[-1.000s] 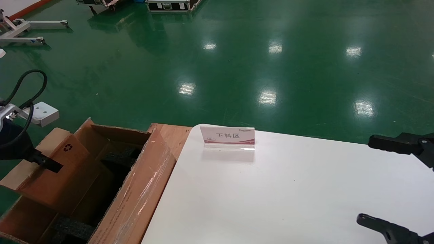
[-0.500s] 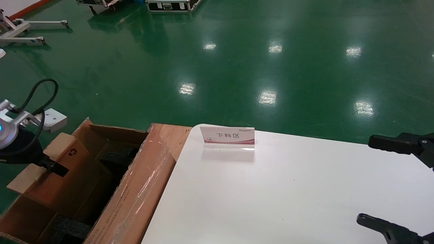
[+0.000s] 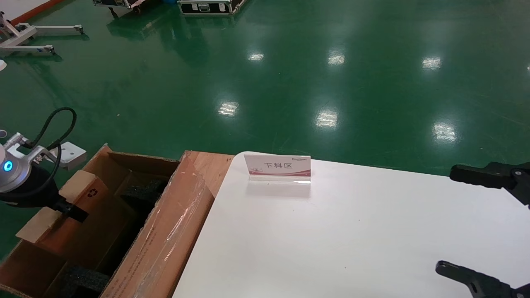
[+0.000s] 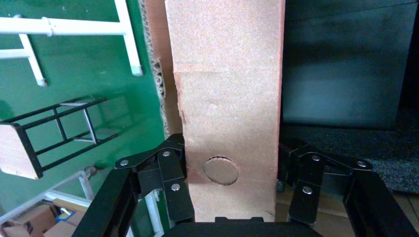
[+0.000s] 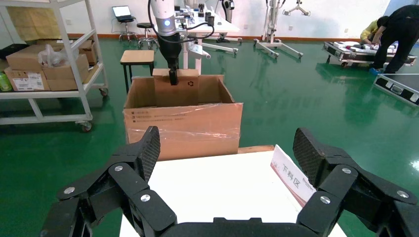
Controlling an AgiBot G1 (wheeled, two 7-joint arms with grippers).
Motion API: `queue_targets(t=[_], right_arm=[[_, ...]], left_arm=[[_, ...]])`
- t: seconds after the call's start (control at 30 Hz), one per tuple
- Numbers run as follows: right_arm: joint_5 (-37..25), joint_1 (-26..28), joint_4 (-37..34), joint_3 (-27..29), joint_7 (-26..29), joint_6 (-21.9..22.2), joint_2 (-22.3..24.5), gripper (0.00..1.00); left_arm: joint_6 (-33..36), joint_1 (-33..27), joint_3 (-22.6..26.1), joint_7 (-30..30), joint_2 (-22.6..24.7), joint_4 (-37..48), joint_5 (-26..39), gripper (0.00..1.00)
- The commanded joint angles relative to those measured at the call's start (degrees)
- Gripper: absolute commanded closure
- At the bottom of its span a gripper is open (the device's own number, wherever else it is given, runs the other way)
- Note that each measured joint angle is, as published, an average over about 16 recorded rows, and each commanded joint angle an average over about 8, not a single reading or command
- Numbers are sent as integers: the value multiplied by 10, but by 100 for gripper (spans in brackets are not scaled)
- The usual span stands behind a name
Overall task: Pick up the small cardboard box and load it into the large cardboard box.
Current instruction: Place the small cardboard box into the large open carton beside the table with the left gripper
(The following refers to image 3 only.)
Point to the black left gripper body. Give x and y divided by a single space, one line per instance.
33 190

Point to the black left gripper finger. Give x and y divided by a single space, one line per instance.
74 212

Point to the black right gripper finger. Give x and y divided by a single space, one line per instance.
480 176
480 283

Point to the small cardboard box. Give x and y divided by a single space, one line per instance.
103 223

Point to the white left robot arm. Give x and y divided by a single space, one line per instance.
10 174

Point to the large cardboard box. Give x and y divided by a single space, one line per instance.
174 231

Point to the black foam block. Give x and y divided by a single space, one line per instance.
145 190
85 279

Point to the white round object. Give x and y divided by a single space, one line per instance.
2 65

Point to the grey metal floor stand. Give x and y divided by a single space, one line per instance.
25 33

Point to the acrylic sign with Chinese text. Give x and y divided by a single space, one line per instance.
281 165

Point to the silver camera mount bracket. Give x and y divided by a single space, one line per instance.
25 155

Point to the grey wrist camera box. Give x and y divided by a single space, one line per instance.
72 155

